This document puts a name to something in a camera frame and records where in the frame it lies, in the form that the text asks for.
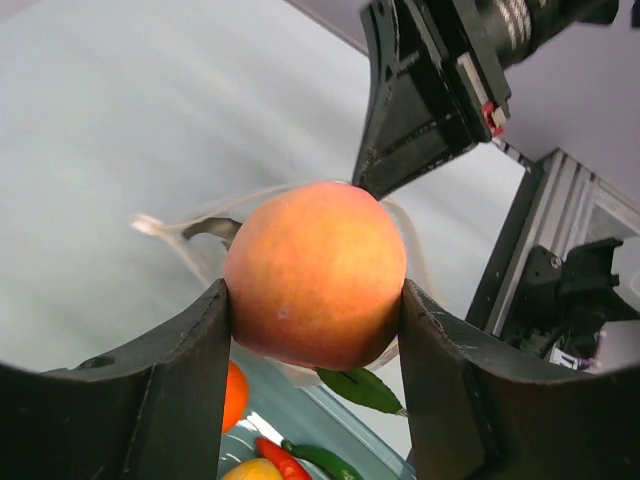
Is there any green cucumber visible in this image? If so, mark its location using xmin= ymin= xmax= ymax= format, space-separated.
xmin=280 ymin=439 xmax=364 ymax=480

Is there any orange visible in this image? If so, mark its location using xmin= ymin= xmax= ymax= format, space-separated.
xmin=221 ymin=361 xmax=250 ymax=434

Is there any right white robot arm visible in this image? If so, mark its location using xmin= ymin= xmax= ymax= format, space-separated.
xmin=352 ymin=1 xmax=639 ymax=370

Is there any grey toy fish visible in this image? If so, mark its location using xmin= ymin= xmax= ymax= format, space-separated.
xmin=181 ymin=216 xmax=242 ymax=251

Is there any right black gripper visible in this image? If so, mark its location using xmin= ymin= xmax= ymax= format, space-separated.
xmin=352 ymin=1 xmax=619 ymax=199

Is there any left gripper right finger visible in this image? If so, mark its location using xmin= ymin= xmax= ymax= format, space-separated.
xmin=399 ymin=282 xmax=639 ymax=479

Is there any clear zip top bag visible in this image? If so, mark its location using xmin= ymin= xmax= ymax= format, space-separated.
xmin=130 ymin=180 xmax=451 ymax=389

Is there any blue transparent plastic bin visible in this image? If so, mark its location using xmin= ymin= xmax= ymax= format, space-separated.
xmin=217 ymin=345 xmax=415 ymax=479

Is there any peach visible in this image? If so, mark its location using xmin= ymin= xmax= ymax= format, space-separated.
xmin=222 ymin=180 xmax=409 ymax=416

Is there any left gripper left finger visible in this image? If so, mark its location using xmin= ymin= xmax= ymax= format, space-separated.
xmin=1 ymin=281 xmax=230 ymax=479

